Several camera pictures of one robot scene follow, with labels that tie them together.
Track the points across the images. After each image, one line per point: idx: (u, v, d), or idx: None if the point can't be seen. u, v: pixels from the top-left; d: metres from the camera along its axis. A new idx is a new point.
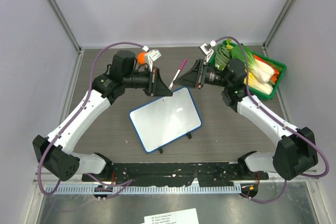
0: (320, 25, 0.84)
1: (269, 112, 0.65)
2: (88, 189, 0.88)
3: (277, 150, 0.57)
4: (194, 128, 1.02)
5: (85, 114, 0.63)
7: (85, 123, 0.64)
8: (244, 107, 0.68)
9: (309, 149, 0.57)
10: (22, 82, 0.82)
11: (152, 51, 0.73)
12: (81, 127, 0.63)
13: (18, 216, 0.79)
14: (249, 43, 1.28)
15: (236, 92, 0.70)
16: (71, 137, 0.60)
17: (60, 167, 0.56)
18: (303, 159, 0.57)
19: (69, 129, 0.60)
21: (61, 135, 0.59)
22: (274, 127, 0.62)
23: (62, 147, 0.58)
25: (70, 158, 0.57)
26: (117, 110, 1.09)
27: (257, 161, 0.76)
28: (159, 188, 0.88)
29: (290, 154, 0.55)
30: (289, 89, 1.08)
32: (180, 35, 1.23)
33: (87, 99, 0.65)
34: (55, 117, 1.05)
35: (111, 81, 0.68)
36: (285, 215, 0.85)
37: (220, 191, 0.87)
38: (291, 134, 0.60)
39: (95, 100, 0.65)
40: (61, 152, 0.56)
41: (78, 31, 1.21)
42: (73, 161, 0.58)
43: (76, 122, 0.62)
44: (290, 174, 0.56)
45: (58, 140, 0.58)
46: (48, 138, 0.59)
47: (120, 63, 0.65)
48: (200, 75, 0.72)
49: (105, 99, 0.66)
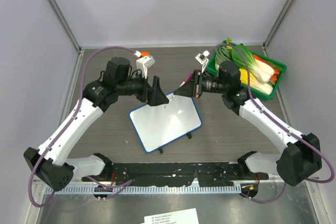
0: (320, 25, 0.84)
1: (273, 117, 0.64)
2: (88, 189, 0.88)
3: (282, 157, 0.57)
4: (194, 128, 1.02)
5: (76, 124, 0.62)
7: (76, 134, 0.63)
8: (248, 111, 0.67)
9: (314, 155, 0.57)
10: (22, 82, 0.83)
11: (146, 58, 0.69)
12: (71, 139, 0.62)
13: (18, 216, 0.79)
14: (249, 43, 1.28)
15: (238, 95, 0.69)
16: (63, 148, 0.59)
17: (53, 179, 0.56)
18: (308, 165, 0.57)
19: (59, 141, 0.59)
21: (51, 148, 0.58)
22: (279, 133, 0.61)
23: (53, 159, 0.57)
25: (61, 169, 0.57)
26: (117, 110, 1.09)
27: (258, 162, 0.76)
28: (159, 188, 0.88)
29: (295, 161, 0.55)
30: (289, 89, 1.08)
32: (180, 34, 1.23)
33: (78, 109, 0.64)
34: (55, 117, 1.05)
35: (102, 88, 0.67)
36: (285, 215, 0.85)
37: (220, 191, 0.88)
38: (295, 140, 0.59)
39: (86, 107, 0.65)
40: (51, 165, 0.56)
41: (78, 31, 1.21)
42: (66, 172, 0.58)
43: (67, 132, 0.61)
44: (294, 181, 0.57)
45: (49, 153, 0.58)
46: (39, 151, 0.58)
47: (112, 68, 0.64)
48: (196, 85, 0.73)
49: (97, 108, 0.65)
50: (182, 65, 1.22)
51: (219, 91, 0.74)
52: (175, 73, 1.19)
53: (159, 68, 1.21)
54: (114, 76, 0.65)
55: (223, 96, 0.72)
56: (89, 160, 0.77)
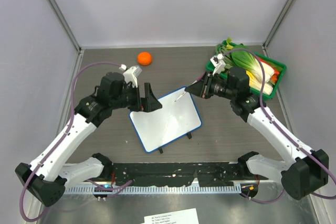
0: (320, 25, 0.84)
1: (283, 129, 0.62)
2: (88, 189, 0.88)
3: (289, 171, 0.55)
4: (194, 128, 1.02)
5: (69, 140, 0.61)
7: (69, 149, 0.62)
8: (256, 120, 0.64)
9: (322, 171, 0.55)
10: (22, 82, 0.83)
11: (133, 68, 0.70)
12: (64, 154, 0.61)
13: (18, 216, 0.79)
14: (249, 43, 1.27)
15: (248, 102, 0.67)
16: (55, 165, 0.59)
17: (44, 197, 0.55)
18: (315, 181, 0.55)
19: (51, 157, 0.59)
21: (43, 164, 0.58)
22: (288, 147, 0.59)
23: (44, 176, 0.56)
25: (53, 185, 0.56)
26: (117, 110, 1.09)
27: (259, 165, 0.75)
28: (159, 188, 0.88)
29: (302, 178, 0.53)
30: (289, 90, 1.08)
32: (180, 34, 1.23)
33: (71, 125, 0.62)
34: (55, 117, 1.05)
35: (96, 104, 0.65)
36: (285, 215, 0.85)
37: (220, 191, 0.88)
38: (304, 157, 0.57)
39: (77, 122, 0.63)
40: (42, 181, 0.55)
41: (78, 31, 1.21)
42: (57, 188, 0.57)
43: (59, 149, 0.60)
44: (297, 195, 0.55)
45: (40, 169, 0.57)
46: (30, 168, 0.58)
47: (107, 85, 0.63)
48: (205, 85, 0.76)
49: (90, 124, 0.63)
50: (182, 65, 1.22)
51: (227, 96, 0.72)
52: (175, 73, 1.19)
53: (159, 68, 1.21)
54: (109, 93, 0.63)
55: (231, 102, 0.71)
56: (85, 166, 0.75)
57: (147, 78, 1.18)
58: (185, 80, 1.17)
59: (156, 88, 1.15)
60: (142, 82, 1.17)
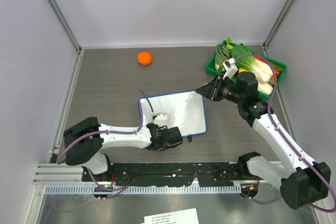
0: (320, 24, 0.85)
1: (287, 138, 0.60)
2: (88, 189, 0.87)
3: (289, 179, 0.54)
4: (196, 133, 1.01)
5: (132, 137, 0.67)
7: (124, 142, 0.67)
8: (261, 126, 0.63)
9: (321, 183, 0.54)
10: (23, 81, 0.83)
11: (162, 116, 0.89)
12: (121, 141, 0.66)
13: (18, 216, 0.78)
14: (249, 43, 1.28)
15: (255, 107, 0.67)
16: (112, 141, 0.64)
17: (83, 154, 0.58)
18: (313, 192, 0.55)
19: (116, 134, 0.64)
21: (108, 132, 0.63)
22: (290, 156, 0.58)
23: (103, 140, 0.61)
25: (91, 153, 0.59)
26: (118, 109, 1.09)
27: (260, 167, 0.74)
28: (159, 188, 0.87)
29: (300, 187, 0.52)
30: (289, 90, 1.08)
32: (180, 35, 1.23)
33: (140, 129, 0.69)
34: (55, 117, 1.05)
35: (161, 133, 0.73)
36: (285, 216, 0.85)
37: (220, 191, 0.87)
38: (306, 167, 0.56)
39: (146, 133, 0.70)
40: (98, 143, 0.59)
41: (78, 31, 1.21)
42: (88, 158, 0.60)
43: (125, 137, 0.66)
44: (295, 204, 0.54)
45: (105, 134, 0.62)
46: (99, 126, 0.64)
47: (175, 132, 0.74)
48: (214, 88, 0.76)
49: (148, 143, 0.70)
50: (182, 65, 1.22)
51: (234, 100, 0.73)
52: (174, 73, 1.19)
53: (159, 68, 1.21)
54: (170, 138, 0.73)
55: (239, 105, 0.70)
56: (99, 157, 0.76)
57: (148, 78, 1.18)
58: (185, 80, 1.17)
59: (155, 88, 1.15)
60: (142, 82, 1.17)
